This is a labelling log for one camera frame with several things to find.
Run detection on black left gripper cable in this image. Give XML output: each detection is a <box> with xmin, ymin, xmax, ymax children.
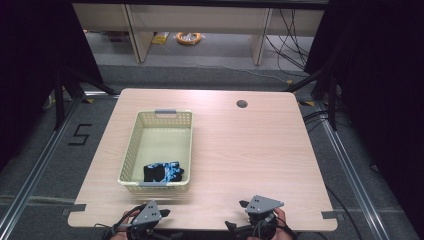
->
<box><xmin>94</xmin><ymin>204</ymin><xmax>143</xmax><ymax>240</ymax></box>

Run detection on aluminium floor rail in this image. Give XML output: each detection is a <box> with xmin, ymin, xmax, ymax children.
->
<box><xmin>316</xmin><ymin>99</ymin><xmax>392</xmax><ymax>240</ymax></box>
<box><xmin>0</xmin><ymin>96</ymin><xmax>83</xmax><ymax>234</ymax></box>

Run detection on cream perforated plastic basket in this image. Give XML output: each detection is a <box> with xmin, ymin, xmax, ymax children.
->
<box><xmin>117</xmin><ymin>108</ymin><xmax>194</xmax><ymax>194</ymax></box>

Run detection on bundle of black cables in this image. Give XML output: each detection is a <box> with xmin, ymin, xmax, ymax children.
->
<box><xmin>265</xmin><ymin>8</ymin><xmax>312</xmax><ymax>72</ymax></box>

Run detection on black metal stand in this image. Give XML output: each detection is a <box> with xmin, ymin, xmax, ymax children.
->
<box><xmin>52</xmin><ymin>65</ymin><xmax>118</xmax><ymax>131</ymax></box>
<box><xmin>283</xmin><ymin>65</ymin><xmax>340</xmax><ymax>132</ymax></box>

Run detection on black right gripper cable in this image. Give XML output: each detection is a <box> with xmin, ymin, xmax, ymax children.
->
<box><xmin>275</xmin><ymin>222</ymin><xmax>298</xmax><ymax>240</ymax></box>

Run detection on dark curtain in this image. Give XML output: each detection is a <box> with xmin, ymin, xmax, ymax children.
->
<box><xmin>303</xmin><ymin>0</ymin><xmax>424</xmax><ymax>236</ymax></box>
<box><xmin>0</xmin><ymin>0</ymin><xmax>105</xmax><ymax>172</ymax></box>

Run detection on thin white floor cable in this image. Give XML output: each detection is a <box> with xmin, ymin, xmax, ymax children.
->
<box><xmin>159</xmin><ymin>43</ymin><xmax>292</xmax><ymax>84</ymax></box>

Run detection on black floor cables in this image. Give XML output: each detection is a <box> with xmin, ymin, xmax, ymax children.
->
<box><xmin>302</xmin><ymin>108</ymin><xmax>338</xmax><ymax>129</ymax></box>

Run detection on black fingerless glove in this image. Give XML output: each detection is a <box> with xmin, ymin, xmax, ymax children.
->
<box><xmin>143</xmin><ymin>164</ymin><xmax>167</xmax><ymax>183</ymax></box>

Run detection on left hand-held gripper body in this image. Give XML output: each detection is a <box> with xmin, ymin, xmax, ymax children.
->
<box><xmin>126</xmin><ymin>199</ymin><xmax>163</xmax><ymax>240</ymax></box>

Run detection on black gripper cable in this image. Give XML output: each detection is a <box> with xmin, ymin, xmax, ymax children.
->
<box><xmin>275</xmin><ymin>222</ymin><xmax>298</xmax><ymax>240</ymax></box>
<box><xmin>94</xmin><ymin>204</ymin><xmax>143</xmax><ymax>240</ymax></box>

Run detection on black floor cable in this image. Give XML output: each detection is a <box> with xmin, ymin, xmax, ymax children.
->
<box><xmin>324</xmin><ymin>184</ymin><xmax>366</xmax><ymax>240</ymax></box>

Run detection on blue patterned fingerless glove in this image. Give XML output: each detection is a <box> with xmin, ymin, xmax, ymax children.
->
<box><xmin>148</xmin><ymin>161</ymin><xmax>185</xmax><ymax>183</ymax></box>

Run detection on yellow packet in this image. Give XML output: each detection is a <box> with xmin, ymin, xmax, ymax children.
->
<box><xmin>151</xmin><ymin>31</ymin><xmax>171</xmax><ymax>46</ymax></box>

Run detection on person's left hand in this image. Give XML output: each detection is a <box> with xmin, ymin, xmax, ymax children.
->
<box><xmin>109</xmin><ymin>209</ymin><xmax>141</xmax><ymax>240</ymax></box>

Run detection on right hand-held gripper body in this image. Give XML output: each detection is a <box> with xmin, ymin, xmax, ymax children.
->
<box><xmin>245</xmin><ymin>195</ymin><xmax>285</xmax><ymax>240</ymax></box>

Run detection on white desk furniture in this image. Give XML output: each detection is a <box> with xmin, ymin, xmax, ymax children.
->
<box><xmin>72</xmin><ymin>3</ymin><xmax>326</xmax><ymax>66</ymax></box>

